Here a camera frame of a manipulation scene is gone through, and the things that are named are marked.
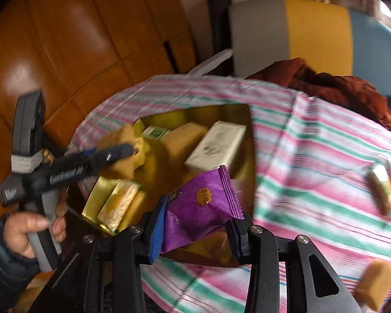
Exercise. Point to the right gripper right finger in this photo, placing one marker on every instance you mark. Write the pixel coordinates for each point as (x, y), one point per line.
(257, 247)

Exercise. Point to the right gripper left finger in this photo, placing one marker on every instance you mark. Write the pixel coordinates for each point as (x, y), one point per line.
(136, 245)

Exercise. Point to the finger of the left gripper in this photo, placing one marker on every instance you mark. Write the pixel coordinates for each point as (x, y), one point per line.
(93, 160)

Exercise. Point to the tan sponge piece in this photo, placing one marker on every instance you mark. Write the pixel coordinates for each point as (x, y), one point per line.
(123, 169)

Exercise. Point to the purple snack packet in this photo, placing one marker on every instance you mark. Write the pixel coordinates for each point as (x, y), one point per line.
(199, 208)

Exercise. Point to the beige printed box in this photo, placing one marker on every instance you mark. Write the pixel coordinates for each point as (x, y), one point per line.
(218, 147)

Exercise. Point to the green cracker packet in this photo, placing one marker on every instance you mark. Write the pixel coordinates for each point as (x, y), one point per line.
(112, 212)

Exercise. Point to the left hand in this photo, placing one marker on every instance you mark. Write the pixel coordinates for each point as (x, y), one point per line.
(18, 225)

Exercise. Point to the gold gift box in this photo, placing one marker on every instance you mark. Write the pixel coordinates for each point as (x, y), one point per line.
(161, 174)

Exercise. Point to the dark jacket sleeve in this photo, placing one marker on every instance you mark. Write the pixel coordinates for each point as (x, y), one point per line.
(16, 272)

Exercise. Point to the striped pink green bedsheet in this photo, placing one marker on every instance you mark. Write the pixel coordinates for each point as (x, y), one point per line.
(312, 159)

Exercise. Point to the yellow sponge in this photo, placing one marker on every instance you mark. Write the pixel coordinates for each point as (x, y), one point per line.
(373, 287)

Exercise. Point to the rust red jacket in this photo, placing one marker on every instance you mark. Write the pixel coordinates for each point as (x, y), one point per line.
(350, 92)

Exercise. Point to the tricolour fabric armchair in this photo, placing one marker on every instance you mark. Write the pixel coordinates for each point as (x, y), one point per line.
(331, 39)

